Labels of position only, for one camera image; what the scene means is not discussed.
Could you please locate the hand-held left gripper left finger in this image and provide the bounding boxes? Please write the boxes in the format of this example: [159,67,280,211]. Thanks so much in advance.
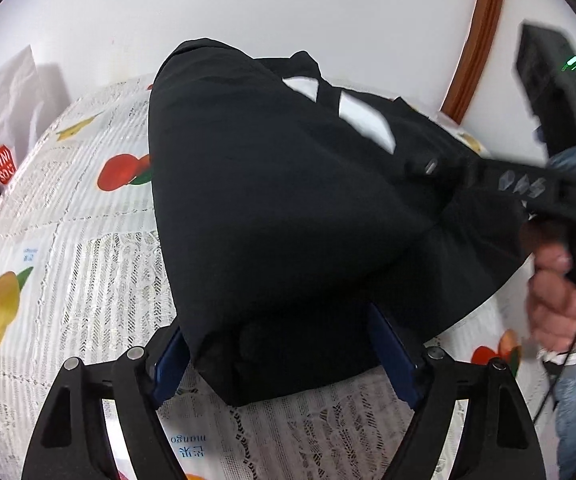
[22,321,189,480]

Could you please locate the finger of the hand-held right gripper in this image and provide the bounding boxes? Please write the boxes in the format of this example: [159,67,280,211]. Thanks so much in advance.
[467,157,570,212]

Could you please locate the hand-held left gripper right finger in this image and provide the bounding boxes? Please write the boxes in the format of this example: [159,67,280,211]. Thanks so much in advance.
[367,304,547,480]

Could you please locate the black white blue jacket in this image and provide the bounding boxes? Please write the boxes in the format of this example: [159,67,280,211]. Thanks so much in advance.
[148,37,549,408]

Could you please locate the person's right hand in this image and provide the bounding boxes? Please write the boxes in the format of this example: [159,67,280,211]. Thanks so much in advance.
[522,219,576,356]

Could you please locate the fruit print lace tablecloth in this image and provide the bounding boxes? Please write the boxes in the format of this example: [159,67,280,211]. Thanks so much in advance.
[0,74,559,480]

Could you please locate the white paper bag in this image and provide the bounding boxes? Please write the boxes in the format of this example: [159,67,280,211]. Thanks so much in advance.
[0,45,44,187]

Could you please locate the wooden door frame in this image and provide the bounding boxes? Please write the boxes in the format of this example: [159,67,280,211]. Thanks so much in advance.
[440,0,510,124]

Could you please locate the black cable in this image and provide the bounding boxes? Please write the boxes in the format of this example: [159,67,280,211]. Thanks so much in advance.
[533,242,576,426]

